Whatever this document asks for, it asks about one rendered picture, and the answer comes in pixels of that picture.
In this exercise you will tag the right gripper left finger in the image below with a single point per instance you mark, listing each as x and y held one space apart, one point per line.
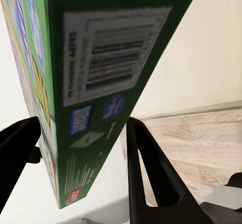
16 145

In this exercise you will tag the bed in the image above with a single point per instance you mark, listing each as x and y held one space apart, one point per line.
200 71

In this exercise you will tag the board game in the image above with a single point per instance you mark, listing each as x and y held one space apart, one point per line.
83 65

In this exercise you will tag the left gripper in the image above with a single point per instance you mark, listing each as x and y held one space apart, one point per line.
35 156

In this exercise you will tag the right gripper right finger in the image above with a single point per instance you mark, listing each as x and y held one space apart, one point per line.
176 204

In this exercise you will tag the desk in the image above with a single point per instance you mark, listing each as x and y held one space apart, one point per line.
114 213

